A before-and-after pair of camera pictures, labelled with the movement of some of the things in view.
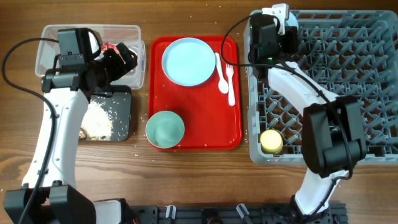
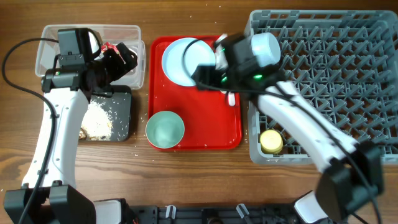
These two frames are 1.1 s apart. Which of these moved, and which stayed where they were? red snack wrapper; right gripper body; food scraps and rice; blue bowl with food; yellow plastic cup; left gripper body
Moved: right gripper body; blue bowl with food
Stayed: yellow plastic cup; food scraps and rice; left gripper body; red snack wrapper
